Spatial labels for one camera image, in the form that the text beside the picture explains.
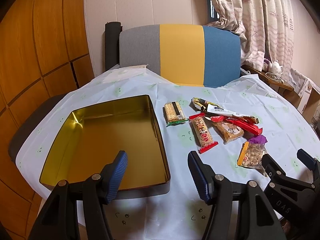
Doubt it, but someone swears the wooden side table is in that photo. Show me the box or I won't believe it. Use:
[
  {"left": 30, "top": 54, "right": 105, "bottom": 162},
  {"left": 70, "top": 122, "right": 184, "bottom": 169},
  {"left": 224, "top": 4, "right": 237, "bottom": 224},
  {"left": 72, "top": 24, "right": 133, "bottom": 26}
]
[{"left": 242, "top": 65, "right": 293, "bottom": 91}]

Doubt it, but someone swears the floral beige curtain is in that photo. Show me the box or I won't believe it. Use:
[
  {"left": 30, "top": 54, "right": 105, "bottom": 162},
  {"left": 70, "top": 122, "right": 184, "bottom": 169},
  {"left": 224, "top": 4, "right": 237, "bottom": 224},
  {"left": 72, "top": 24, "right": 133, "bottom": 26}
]
[{"left": 210, "top": 0, "right": 294, "bottom": 81}]

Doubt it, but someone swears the purple snack pack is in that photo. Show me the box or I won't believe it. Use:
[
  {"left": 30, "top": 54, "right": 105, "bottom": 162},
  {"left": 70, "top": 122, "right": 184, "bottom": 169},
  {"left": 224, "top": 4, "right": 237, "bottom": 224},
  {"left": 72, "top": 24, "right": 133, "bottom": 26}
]
[{"left": 248, "top": 134, "right": 268, "bottom": 145}]

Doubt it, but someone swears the peanut bag orange edge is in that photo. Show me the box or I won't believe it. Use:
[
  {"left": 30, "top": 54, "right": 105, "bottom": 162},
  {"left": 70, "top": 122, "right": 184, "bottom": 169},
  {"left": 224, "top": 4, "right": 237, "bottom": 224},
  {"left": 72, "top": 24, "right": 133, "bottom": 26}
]
[{"left": 237, "top": 141, "right": 267, "bottom": 170}]

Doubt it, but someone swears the black rolled mat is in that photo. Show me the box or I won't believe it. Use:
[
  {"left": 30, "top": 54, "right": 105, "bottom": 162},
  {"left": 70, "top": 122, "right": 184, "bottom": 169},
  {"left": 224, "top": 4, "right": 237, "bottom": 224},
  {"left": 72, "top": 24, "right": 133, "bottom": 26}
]
[{"left": 104, "top": 22, "right": 123, "bottom": 71}]

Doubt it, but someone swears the cracker pack green end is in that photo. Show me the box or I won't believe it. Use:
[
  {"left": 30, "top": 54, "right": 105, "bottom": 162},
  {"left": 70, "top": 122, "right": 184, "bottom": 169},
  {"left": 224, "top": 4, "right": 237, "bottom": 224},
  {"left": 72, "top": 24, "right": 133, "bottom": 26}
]
[{"left": 164, "top": 101, "right": 188, "bottom": 126}]

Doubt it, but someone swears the long red-end biscuit bar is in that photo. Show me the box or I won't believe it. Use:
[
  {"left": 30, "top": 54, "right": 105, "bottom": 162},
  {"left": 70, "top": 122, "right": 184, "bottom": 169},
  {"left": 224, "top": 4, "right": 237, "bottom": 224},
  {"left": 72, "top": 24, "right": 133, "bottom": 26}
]
[{"left": 189, "top": 113, "right": 219, "bottom": 154}]

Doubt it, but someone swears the round woven coaster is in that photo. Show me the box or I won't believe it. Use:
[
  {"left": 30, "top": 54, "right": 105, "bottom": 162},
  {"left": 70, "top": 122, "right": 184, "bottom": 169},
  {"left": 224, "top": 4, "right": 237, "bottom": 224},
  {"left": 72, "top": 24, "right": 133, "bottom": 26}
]
[{"left": 265, "top": 72, "right": 283, "bottom": 83}]

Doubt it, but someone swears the cardboard box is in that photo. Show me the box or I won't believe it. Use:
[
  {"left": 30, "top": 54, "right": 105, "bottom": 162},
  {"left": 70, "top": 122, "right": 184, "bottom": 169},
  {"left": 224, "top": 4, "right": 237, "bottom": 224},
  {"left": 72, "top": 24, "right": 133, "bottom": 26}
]
[{"left": 289, "top": 68, "right": 319, "bottom": 114}]

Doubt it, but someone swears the gold rectangular tin box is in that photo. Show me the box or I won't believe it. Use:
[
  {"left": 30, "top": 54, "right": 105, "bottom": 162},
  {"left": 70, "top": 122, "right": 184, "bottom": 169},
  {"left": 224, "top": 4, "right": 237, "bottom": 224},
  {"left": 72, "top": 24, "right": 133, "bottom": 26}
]
[{"left": 39, "top": 95, "right": 171, "bottom": 199}]

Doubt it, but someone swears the yellow black snack wrapper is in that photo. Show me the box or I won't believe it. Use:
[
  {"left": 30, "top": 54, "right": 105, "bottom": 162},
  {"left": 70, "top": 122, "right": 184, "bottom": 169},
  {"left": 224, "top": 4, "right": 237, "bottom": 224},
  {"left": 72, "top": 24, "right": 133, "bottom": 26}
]
[{"left": 191, "top": 98, "right": 259, "bottom": 124}]

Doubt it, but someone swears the light blue patterned tablecloth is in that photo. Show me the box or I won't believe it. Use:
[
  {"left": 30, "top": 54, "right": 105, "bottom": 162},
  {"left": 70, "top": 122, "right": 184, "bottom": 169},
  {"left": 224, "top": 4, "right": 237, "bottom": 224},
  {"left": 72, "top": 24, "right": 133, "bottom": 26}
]
[{"left": 15, "top": 67, "right": 319, "bottom": 239}]

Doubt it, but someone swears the red foil snack pack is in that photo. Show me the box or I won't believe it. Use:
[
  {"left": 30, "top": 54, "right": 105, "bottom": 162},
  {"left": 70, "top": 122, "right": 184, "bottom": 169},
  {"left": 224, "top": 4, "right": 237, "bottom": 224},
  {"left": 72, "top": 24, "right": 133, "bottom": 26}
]
[{"left": 208, "top": 115, "right": 263, "bottom": 135}]

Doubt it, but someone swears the grey yellow blue chair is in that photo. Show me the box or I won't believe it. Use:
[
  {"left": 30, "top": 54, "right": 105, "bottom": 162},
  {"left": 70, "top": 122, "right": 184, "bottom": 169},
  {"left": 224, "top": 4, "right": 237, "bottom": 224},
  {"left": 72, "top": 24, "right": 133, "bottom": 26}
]
[{"left": 119, "top": 24, "right": 241, "bottom": 88}]

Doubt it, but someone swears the white teapot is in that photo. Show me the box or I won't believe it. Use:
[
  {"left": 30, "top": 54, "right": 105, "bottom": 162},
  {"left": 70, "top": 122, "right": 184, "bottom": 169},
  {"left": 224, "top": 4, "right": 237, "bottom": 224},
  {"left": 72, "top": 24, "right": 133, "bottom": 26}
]
[{"left": 268, "top": 60, "right": 283, "bottom": 76}]

